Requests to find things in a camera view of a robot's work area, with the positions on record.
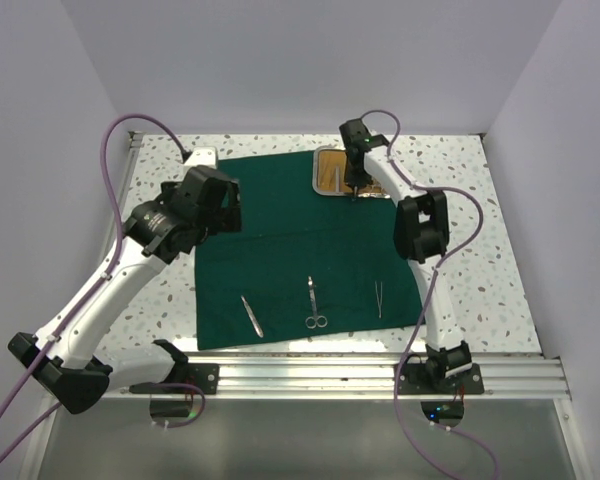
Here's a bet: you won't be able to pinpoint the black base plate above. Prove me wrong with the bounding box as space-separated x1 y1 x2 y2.
394 354 485 396
129 363 220 395

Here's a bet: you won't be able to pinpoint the steel instrument tray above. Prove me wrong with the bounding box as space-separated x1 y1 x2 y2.
312 147 390 200

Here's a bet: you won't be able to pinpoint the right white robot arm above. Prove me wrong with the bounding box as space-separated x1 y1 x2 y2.
339 118 473 393

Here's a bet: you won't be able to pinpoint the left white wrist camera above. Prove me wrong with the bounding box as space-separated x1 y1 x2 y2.
182 146 218 173

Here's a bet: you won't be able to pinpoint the aluminium mounting rail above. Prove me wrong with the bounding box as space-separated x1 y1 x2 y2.
47 352 571 400

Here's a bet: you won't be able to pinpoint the yellow tray liner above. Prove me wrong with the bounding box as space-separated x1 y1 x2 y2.
316 151 387 195

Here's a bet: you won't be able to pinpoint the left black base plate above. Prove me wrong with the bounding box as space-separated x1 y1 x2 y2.
129 363 220 395

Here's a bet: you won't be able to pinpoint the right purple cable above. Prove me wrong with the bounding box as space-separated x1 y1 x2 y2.
392 109 501 480

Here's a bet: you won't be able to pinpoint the purple cable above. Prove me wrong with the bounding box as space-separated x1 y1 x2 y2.
0 113 207 480
392 109 501 480

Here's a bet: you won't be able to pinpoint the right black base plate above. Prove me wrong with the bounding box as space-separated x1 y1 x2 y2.
394 354 485 396

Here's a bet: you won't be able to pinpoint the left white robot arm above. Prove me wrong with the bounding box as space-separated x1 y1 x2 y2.
8 165 241 414

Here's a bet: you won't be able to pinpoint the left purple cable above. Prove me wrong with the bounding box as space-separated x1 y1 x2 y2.
0 113 207 480

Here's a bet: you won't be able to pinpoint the steel surgical scissors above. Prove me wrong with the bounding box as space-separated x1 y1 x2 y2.
305 276 328 330

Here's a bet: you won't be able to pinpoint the green surgical drape cloth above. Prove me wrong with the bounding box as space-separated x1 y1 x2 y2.
194 152 421 350

